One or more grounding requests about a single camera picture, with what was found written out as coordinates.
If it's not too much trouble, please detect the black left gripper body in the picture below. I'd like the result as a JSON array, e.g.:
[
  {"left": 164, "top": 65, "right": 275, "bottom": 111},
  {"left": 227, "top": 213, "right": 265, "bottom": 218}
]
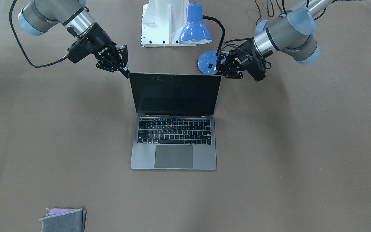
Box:
[{"left": 229, "top": 38, "right": 262, "bottom": 72}]

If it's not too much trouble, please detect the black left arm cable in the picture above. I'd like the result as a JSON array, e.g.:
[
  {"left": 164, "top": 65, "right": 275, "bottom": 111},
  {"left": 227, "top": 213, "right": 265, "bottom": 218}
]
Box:
[{"left": 221, "top": 38, "right": 257, "bottom": 55}]

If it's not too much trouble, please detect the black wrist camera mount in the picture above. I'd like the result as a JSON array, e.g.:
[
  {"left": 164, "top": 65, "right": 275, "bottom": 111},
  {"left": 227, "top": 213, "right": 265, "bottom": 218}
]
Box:
[
  {"left": 68, "top": 38, "right": 93, "bottom": 63},
  {"left": 245, "top": 57, "right": 266, "bottom": 82}
]

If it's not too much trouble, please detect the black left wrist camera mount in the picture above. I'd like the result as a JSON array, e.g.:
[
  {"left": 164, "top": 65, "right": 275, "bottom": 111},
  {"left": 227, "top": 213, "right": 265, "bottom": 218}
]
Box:
[{"left": 245, "top": 57, "right": 266, "bottom": 82}]

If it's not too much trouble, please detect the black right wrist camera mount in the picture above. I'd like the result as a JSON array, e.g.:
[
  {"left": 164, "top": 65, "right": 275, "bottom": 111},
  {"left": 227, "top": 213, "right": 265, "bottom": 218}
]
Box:
[{"left": 68, "top": 38, "right": 93, "bottom": 63}]

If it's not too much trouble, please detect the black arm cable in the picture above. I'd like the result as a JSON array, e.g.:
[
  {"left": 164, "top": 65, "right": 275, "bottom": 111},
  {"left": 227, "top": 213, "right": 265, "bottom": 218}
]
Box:
[
  {"left": 9, "top": 0, "right": 73, "bottom": 69},
  {"left": 221, "top": 38, "right": 257, "bottom": 55}
]

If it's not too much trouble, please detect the black lamp power cable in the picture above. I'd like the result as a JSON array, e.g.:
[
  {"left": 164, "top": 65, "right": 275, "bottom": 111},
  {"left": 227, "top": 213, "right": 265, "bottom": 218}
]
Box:
[{"left": 255, "top": 0, "right": 286, "bottom": 26}]

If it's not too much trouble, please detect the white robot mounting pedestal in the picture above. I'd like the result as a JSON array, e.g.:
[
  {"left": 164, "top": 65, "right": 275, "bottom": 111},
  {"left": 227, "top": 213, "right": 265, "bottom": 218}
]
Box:
[{"left": 140, "top": 0, "right": 194, "bottom": 47}]

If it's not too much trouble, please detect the blue desk lamp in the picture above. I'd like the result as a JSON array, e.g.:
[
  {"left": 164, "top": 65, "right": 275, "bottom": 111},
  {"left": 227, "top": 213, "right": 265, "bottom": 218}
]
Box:
[{"left": 178, "top": 2, "right": 225, "bottom": 75}]

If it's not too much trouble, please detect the grey laptop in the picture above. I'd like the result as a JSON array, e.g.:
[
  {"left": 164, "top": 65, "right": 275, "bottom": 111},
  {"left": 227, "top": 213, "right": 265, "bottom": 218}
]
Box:
[{"left": 128, "top": 72, "right": 222, "bottom": 170}]

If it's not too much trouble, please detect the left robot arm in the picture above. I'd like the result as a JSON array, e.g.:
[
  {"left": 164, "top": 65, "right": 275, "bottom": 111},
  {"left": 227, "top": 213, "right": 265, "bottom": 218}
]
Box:
[{"left": 210, "top": 0, "right": 333, "bottom": 81}]

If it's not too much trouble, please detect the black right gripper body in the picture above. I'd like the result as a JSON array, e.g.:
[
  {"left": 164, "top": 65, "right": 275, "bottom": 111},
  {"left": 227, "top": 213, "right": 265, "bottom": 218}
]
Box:
[{"left": 82, "top": 23, "right": 118, "bottom": 59}]

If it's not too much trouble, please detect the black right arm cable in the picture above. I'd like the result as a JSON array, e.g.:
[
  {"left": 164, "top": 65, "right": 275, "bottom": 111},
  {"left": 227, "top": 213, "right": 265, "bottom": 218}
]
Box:
[{"left": 9, "top": 0, "right": 73, "bottom": 69}]

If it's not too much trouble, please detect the folded grey cloth stack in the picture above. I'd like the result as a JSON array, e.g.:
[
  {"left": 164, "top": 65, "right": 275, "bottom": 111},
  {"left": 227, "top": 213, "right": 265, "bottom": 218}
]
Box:
[{"left": 39, "top": 208, "right": 86, "bottom": 232}]

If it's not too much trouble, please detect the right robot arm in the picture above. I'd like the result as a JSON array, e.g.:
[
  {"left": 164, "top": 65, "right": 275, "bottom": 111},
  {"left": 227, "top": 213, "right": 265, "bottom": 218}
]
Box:
[{"left": 17, "top": 0, "right": 129, "bottom": 78}]

